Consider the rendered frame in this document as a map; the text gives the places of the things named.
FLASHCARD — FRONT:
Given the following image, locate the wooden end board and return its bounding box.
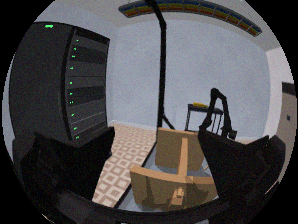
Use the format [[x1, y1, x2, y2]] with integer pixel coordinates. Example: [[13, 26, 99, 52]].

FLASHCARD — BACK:
[[155, 128, 205, 171], [129, 165, 217, 211]]

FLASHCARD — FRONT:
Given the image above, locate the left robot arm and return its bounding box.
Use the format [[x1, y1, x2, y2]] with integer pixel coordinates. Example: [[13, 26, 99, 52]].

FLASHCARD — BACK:
[[199, 88, 237, 140]]

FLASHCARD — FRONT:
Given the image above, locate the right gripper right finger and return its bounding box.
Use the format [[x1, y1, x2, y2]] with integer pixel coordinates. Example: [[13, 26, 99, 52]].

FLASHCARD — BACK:
[[197, 129, 269, 197]]

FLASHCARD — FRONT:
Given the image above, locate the wooden rail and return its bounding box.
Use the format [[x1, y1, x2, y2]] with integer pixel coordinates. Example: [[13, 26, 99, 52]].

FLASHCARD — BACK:
[[168, 138, 188, 210]]

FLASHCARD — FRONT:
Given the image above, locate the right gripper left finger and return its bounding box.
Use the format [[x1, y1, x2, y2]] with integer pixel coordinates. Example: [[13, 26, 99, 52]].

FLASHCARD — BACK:
[[34, 126, 115, 201]]

